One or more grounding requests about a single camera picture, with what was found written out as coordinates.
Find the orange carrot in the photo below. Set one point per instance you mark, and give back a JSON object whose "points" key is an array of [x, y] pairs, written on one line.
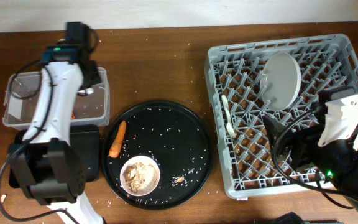
{"points": [[118, 141]]}

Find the grey dishwasher rack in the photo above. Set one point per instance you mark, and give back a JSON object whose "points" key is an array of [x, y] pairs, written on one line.
{"points": [[235, 71]]}

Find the grey plate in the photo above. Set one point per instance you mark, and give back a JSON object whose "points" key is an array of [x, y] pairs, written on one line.
{"points": [[282, 77]]}

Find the pink bowl with food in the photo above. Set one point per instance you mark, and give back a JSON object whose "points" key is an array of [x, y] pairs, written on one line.
{"points": [[140, 176]]}

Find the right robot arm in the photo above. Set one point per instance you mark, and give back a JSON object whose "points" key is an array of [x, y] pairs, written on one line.
{"points": [[325, 137]]}

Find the peanut shell on table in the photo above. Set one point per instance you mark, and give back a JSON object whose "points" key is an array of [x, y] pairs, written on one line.
{"points": [[3, 197]]}

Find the round black tray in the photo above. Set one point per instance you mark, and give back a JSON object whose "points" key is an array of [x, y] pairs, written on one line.
{"points": [[175, 138]]}

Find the white plastic fork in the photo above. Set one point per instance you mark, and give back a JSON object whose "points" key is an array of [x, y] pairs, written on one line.
{"points": [[229, 126]]}

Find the clear plastic bin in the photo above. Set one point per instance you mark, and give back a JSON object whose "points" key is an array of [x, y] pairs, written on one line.
{"points": [[92, 109]]}

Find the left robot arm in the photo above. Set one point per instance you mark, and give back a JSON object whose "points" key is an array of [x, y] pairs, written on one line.
{"points": [[60, 81]]}

